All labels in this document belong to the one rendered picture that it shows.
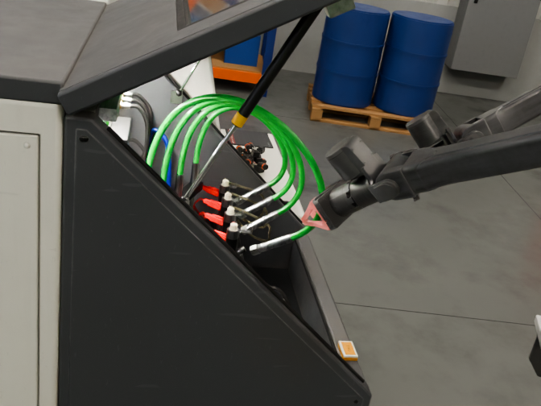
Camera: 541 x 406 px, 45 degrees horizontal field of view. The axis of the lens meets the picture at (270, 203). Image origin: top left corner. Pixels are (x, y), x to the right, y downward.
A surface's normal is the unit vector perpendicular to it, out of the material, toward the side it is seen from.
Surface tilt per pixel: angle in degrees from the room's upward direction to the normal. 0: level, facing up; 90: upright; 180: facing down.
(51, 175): 90
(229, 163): 90
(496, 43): 90
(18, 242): 90
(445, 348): 0
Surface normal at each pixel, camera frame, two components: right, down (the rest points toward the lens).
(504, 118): 0.18, 0.01
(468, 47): 0.03, 0.42
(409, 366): 0.15, -0.90
